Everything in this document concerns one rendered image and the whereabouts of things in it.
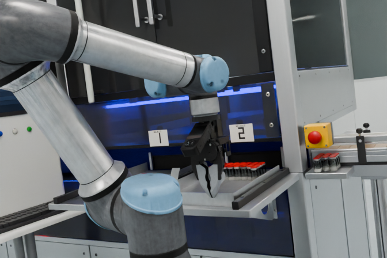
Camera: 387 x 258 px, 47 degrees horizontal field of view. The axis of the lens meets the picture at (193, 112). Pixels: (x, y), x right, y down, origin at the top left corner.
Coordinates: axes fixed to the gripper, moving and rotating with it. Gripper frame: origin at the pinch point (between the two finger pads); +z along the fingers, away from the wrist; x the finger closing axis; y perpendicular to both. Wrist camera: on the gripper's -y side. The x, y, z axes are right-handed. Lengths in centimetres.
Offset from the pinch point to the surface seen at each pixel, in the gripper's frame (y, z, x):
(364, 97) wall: 498, 8, 43
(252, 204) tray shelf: 3.8, 3.6, -9.5
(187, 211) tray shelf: -1.4, 4.5, 6.8
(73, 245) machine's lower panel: 39, 34, 93
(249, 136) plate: 38.3, -9.2, 4.2
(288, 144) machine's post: 38.5, -5.8, -8.6
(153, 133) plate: 38, -13, 43
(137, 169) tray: 40, 1, 54
